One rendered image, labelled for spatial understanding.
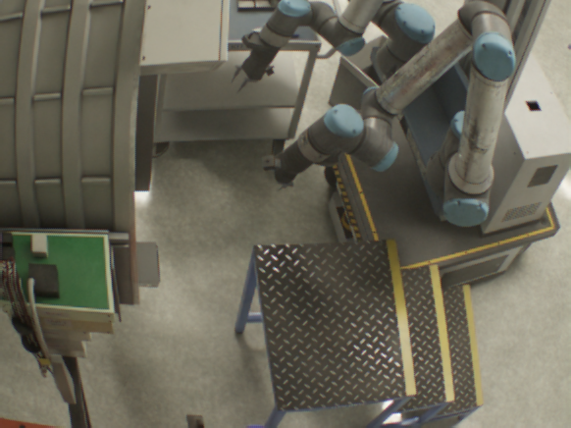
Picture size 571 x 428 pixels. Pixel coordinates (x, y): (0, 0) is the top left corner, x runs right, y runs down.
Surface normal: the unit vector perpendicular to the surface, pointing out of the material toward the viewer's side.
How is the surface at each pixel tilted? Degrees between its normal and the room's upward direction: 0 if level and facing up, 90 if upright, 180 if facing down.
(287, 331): 0
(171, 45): 35
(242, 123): 0
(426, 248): 0
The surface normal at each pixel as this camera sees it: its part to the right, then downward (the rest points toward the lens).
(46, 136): 0.18, 0.43
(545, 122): 0.15, -0.55
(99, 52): 0.19, 0.22
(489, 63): -0.15, 0.73
